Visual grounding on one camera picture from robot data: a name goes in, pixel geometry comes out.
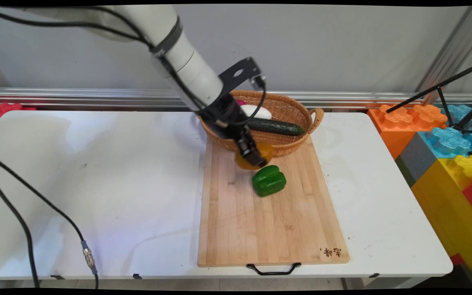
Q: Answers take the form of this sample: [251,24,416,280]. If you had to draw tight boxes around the red foam puzzle piece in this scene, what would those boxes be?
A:
[0,103,36,128]

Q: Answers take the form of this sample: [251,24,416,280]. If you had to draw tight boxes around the aluminium frame post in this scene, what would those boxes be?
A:
[416,6,472,95]

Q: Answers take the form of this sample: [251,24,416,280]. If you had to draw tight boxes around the white toy vegetable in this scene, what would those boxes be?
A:
[240,105,272,120]

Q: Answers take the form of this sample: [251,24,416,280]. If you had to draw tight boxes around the orange bell pepper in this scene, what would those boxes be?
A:
[235,142,274,170]

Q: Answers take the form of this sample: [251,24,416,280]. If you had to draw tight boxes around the woven wicker basket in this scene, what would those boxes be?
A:
[197,90,325,157]

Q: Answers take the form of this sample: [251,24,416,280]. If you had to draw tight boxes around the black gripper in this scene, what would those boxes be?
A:
[198,93,267,167]

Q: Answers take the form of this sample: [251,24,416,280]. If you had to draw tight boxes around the dark green cucumber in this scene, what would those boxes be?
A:
[247,118,304,136]

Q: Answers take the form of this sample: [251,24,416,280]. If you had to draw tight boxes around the black arm cable strap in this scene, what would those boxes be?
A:
[150,16,184,58]

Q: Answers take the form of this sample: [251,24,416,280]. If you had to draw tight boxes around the green bell pepper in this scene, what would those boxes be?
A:
[252,165,287,197]

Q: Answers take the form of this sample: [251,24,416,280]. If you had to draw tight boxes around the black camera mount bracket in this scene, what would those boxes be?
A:
[218,57,262,97]

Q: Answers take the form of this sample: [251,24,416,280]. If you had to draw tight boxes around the black cable with metal connector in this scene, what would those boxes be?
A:
[0,152,100,289]

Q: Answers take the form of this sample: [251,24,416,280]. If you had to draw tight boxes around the aluminium wall rail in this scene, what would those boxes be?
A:
[0,87,472,111]

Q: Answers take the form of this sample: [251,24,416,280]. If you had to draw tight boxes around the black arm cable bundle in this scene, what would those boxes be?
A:
[0,6,267,128]

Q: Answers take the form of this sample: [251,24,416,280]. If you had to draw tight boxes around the black tripod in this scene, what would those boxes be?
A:
[386,59,472,134]

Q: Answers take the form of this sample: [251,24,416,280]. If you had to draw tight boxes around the grey foam block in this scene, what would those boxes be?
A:
[396,132,438,187]

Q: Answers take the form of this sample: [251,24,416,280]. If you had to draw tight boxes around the orange foam block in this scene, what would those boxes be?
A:
[368,104,449,160]

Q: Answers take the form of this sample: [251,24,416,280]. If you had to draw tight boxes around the thick black cable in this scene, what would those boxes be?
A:
[0,169,41,288]

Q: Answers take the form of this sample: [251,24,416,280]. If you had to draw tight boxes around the blue foam block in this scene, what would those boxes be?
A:
[418,104,472,159]

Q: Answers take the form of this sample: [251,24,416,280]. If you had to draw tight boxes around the bamboo cutting board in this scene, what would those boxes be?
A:
[197,135,350,276]

